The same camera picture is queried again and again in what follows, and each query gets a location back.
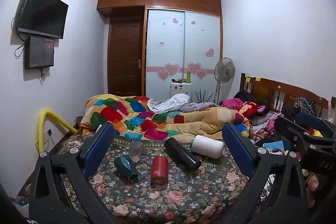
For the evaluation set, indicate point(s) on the standing fan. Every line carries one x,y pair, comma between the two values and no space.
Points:
224,70

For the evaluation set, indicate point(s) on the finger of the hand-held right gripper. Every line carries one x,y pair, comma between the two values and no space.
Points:
291,129
311,119

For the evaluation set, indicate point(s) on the frosted sliding wardrobe door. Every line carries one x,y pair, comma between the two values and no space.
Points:
202,50
164,56

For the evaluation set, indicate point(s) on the yellow foam tube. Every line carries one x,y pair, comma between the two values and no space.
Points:
42,124

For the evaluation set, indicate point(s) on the brown wooden door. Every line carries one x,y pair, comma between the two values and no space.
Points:
124,56

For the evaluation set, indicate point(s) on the grey blanket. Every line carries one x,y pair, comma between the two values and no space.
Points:
170,104

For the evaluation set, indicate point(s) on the green bottle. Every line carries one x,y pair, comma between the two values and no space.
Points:
188,77

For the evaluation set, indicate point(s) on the small black wall monitor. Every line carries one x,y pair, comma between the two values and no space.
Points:
39,52

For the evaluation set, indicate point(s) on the white bottle cup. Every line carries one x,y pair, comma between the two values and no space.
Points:
207,146

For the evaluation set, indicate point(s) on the black wall television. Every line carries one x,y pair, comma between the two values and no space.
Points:
43,12

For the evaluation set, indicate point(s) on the red bottle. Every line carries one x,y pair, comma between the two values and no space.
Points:
159,172

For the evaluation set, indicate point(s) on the wooden bed headboard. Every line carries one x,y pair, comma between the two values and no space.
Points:
286,91

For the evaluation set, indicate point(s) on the teal cup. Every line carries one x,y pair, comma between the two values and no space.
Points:
126,167

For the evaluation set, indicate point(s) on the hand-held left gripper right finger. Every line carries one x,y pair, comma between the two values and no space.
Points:
237,151

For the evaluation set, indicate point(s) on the person's right hand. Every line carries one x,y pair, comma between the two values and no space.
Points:
312,191

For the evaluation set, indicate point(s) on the blue book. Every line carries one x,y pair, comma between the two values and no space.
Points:
274,145

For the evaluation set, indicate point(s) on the black bottle cup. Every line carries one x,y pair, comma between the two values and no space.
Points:
182,154

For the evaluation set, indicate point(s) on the black bag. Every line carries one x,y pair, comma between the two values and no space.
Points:
242,95

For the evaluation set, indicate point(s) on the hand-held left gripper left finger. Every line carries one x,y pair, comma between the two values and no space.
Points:
99,150

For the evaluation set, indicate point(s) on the small white cabinet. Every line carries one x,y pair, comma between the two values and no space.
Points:
180,88

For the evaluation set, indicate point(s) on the dark dried branches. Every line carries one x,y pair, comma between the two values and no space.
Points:
203,96

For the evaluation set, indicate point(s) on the clear plastic cup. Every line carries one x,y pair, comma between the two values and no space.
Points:
136,150

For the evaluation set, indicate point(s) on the pink garment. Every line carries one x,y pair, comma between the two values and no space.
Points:
232,103

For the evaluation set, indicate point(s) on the pink patterned pillow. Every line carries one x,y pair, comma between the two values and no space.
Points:
266,121

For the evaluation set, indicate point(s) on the red plush toy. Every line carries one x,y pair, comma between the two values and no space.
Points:
249,107

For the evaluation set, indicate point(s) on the colourful patchwork quilt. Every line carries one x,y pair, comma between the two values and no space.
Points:
126,115

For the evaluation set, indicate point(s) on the black dotted cloth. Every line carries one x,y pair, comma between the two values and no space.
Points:
304,104

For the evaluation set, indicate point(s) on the pink heart stickers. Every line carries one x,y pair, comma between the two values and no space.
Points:
170,69

